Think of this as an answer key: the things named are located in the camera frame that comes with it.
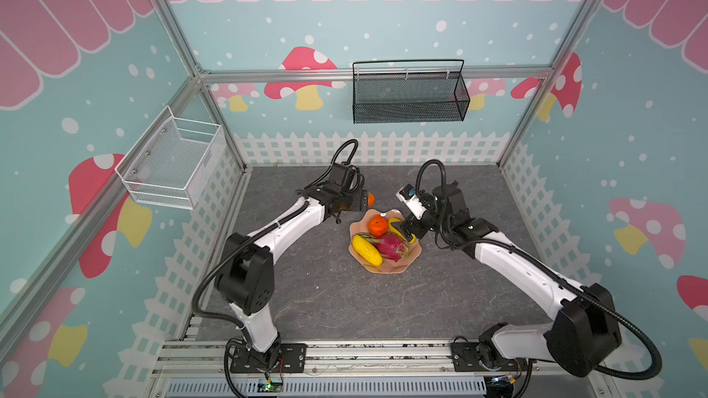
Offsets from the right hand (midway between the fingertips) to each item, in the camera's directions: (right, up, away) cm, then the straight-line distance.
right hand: (403, 209), depth 82 cm
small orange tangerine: (-9, +3, +24) cm, 25 cm away
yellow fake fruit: (-10, -14, +5) cm, 18 cm away
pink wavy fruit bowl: (-12, -7, +14) cm, 20 cm away
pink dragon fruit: (-4, -12, +5) cm, 13 cm away
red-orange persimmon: (-7, -6, +10) cm, 14 cm away
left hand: (-15, +2, +7) cm, 17 cm away
